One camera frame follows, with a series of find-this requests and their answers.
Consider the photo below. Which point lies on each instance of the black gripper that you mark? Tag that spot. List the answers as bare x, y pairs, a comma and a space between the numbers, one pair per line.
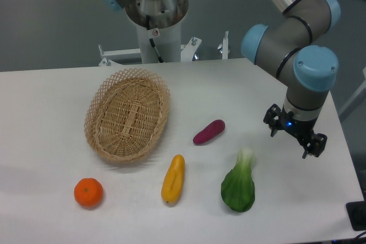
299, 124

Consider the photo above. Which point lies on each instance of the green bok choy vegetable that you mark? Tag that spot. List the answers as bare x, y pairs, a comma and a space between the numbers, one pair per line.
238, 188

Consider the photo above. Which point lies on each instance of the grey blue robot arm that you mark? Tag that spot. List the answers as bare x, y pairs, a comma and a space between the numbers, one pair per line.
287, 53

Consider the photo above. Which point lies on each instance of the purple sweet potato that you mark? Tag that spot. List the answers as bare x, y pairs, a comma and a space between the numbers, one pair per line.
211, 131

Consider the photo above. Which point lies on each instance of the white table leg right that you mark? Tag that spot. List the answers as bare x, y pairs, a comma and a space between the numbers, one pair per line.
353, 101

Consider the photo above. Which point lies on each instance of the black device at table edge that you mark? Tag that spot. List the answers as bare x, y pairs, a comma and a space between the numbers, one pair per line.
356, 214

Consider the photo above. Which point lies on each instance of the yellow papaya toy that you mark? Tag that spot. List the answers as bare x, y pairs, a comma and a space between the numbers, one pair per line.
174, 180

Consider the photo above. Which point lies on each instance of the woven wicker basket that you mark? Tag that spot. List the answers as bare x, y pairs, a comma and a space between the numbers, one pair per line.
127, 115

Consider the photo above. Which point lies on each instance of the orange tangerine toy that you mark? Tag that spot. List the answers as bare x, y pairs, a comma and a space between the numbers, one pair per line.
88, 192

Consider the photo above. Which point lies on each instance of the white metal base frame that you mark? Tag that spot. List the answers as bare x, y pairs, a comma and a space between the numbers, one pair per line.
187, 53

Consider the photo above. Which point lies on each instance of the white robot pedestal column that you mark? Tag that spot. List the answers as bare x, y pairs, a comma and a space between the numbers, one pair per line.
158, 25

